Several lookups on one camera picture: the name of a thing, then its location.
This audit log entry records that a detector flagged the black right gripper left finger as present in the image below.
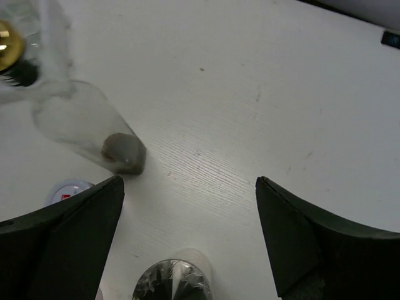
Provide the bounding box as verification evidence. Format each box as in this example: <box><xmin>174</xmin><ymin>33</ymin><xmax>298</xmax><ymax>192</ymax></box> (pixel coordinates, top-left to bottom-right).
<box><xmin>1</xmin><ymin>176</ymin><xmax>124</xmax><ymax>299</ymax></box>

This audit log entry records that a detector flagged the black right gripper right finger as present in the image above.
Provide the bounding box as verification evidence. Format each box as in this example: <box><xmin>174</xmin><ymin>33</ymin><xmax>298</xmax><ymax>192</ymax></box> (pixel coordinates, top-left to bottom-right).
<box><xmin>256</xmin><ymin>177</ymin><xmax>399</xmax><ymax>299</ymax></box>

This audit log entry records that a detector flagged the small jar white lid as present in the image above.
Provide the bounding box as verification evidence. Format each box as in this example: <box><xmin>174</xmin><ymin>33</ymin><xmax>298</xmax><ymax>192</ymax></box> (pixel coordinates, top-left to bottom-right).
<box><xmin>44</xmin><ymin>178</ymin><xmax>94</xmax><ymax>207</ymax></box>

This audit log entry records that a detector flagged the steel lid white powder jar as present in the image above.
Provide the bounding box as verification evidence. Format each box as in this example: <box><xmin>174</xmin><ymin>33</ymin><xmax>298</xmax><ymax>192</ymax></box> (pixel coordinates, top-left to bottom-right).
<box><xmin>132</xmin><ymin>249</ymin><xmax>213</xmax><ymax>300</ymax></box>

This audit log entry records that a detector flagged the glass bottle with dark sauce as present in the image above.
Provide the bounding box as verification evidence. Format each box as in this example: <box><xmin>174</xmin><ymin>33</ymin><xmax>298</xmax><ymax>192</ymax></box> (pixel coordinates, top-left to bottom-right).
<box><xmin>1</xmin><ymin>1</ymin><xmax>146</xmax><ymax>175</ymax></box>

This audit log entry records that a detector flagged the right blue table sticker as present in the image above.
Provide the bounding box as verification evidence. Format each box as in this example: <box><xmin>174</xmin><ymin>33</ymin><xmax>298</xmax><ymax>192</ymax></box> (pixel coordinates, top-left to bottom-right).
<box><xmin>381</xmin><ymin>31</ymin><xmax>400</xmax><ymax>49</ymax></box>

